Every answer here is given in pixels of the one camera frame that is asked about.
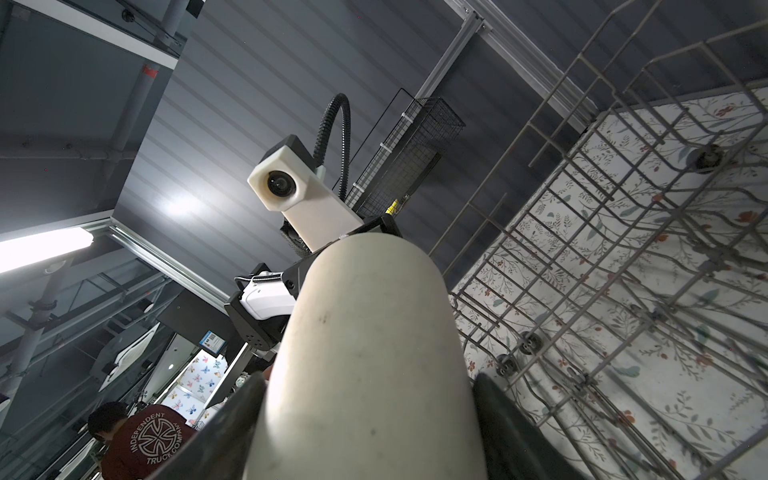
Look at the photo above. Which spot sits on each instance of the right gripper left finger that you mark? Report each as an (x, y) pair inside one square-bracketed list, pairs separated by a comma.
[(220, 450)]

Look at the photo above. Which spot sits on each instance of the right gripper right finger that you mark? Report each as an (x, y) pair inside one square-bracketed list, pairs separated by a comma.
[(514, 448)]

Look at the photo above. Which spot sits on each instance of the white ceramic mug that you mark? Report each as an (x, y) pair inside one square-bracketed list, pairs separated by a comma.
[(370, 380)]

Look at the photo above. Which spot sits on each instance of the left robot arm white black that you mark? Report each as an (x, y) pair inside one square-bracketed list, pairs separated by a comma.
[(265, 299)]

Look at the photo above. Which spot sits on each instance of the person in maroon shirt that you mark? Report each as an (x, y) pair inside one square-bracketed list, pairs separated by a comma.
[(138, 444)]

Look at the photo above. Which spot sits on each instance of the floral table mat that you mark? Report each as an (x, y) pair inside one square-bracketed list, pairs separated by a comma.
[(624, 310)]

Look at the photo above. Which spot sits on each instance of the grey wire dish rack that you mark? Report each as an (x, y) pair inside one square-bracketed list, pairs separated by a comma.
[(586, 59)]

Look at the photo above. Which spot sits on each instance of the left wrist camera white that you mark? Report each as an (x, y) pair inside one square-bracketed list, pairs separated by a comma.
[(285, 181)]

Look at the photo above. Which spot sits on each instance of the black wire wall basket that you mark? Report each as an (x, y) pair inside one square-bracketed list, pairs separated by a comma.
[(405, 143)]

